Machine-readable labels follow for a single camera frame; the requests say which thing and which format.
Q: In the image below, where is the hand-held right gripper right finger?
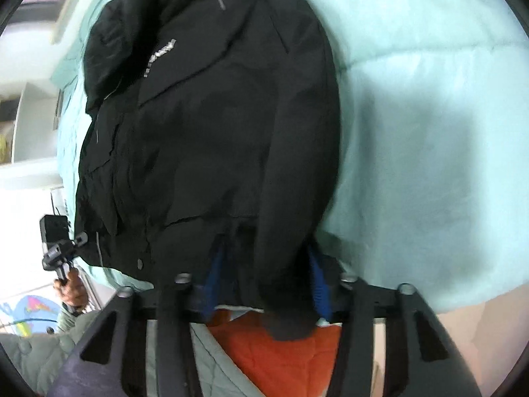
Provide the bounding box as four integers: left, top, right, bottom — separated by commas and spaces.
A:
307, 247, 482, 397

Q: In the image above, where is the teal quilted duvet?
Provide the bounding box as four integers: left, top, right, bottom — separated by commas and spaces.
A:
53, 0, 529, 316

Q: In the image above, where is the colourful play mat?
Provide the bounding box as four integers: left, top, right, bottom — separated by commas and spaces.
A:
0, 293, 63, 337

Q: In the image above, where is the black hooded jacket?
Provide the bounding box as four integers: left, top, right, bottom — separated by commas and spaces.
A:
74, 0, 342, 342

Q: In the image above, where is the white bookshelf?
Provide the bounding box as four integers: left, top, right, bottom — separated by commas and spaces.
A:
0, 82, 63, 167

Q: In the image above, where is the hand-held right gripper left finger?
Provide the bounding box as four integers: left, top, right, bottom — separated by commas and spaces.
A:
50, 251, 226, 397

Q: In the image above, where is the green quilted coat orange lining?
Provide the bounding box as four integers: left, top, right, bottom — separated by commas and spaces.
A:
188, 308, 345, 397

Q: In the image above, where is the person's left forearm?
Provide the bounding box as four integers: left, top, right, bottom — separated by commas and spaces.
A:
0, 308, 109, 397

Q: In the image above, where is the person's left hand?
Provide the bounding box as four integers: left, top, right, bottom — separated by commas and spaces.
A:
53, 267, 90, 315

